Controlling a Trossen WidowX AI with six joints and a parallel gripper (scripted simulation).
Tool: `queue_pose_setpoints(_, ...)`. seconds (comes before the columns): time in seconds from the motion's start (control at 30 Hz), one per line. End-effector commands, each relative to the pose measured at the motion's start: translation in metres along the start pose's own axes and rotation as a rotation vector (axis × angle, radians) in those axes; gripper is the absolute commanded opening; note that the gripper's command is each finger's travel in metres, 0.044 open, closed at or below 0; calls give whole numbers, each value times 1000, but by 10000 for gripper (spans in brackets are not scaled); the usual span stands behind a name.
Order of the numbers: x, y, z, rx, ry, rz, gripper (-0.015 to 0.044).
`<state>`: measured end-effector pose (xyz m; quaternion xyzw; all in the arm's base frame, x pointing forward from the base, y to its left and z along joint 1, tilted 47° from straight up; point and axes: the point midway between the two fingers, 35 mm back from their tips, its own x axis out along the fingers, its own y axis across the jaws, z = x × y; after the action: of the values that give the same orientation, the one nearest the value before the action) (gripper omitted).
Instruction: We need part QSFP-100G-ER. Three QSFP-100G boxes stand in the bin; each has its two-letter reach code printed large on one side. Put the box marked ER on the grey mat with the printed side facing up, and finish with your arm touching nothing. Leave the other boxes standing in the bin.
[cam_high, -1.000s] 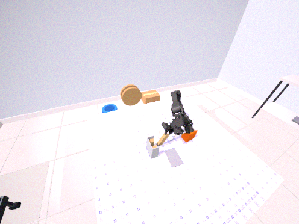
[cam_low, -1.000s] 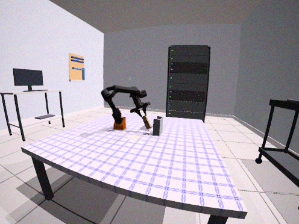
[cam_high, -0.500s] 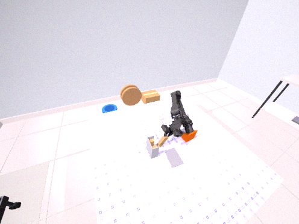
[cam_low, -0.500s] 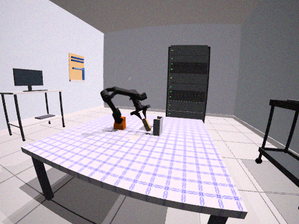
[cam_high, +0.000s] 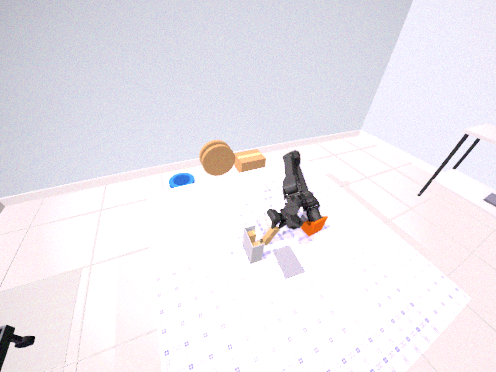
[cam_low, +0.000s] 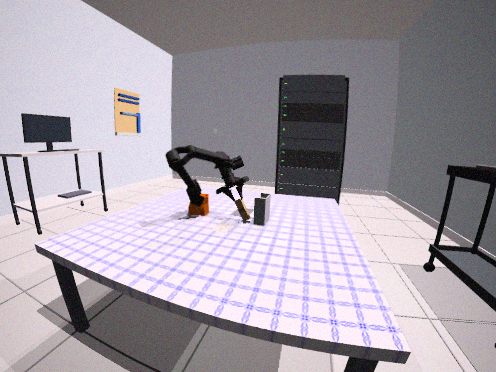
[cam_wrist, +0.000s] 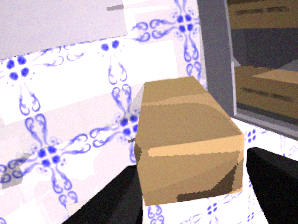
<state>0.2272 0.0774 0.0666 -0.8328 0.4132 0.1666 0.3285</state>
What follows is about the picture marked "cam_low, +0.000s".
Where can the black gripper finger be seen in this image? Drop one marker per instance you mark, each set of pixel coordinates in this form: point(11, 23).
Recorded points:
point(239, 190)
point(229, 194)

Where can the grey open bin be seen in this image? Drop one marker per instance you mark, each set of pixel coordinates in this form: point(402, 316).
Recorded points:
point(262, 209)

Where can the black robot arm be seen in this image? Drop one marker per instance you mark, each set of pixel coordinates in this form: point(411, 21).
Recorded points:
point(221, 160)

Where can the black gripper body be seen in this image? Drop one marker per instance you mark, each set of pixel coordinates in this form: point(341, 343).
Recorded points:
point(230, 180)

